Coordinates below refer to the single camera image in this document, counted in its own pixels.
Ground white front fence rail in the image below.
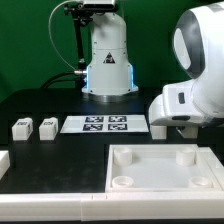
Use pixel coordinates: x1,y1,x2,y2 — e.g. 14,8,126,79
0,191,224,221

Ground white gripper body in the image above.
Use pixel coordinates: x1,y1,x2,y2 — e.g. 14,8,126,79
149,80,224,127

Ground grey camera on stand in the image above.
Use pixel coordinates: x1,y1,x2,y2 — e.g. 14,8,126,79
83,0,116,9

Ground white sheet with markers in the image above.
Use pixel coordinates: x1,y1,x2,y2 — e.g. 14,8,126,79
61,115,148,134

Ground white left fence piece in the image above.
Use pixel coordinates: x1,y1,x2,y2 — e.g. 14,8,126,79
0,151,10,180

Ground white square tabletop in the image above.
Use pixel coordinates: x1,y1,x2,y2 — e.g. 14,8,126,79
105,144,224,192

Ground black camera stand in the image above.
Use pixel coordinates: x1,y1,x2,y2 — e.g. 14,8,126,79
64,3,93,77

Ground black cables at base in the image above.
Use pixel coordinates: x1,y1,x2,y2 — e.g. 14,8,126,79
39,70,88,90

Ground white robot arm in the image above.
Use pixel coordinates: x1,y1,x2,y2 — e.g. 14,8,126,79
82,0,224,127

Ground grey cable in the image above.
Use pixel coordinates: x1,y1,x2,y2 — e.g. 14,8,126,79
48,0,84,73

